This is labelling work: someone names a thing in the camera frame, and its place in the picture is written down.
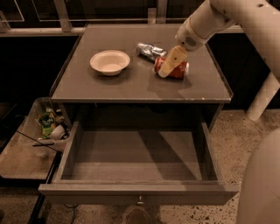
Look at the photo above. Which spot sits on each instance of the open grey top drawer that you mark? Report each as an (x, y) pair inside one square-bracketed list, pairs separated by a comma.
[(116, 166)]

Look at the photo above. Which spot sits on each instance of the grey cabinet with top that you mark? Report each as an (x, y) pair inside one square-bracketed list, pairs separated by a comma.
[(138, 82)]

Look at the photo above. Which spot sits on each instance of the white cup in bin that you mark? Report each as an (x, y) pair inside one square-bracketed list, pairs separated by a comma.
[(57, 133)]

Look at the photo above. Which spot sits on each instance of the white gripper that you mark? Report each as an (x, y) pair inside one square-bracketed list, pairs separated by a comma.
[(187, 38)]

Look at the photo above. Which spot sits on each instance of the white pillar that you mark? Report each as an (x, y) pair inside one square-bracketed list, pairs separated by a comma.
[(263, 98)]

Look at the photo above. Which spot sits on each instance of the white paper bowl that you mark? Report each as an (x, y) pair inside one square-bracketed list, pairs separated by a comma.
[(110, 62)]

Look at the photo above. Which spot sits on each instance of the red coke can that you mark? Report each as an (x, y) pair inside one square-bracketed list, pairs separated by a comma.
[(179, 72)]

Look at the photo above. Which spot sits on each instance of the metal drawer knob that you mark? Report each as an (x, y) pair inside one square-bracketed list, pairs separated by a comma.
[(140, 201)]

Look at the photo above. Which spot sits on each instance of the clear plastic bin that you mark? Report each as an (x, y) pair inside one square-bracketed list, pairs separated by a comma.
[(28, 155)]

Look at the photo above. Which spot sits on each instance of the metal window railing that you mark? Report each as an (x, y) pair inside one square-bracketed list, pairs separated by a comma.
[(31, 18)]

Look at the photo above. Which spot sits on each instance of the green snack bag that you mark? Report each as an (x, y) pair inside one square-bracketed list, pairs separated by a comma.
[(47, 121)]

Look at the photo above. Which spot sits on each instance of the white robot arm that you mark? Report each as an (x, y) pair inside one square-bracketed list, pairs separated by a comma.
[(259, 201)]

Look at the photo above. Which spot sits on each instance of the crushed silver can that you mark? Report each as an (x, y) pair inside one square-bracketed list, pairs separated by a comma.
[(149, 51)]

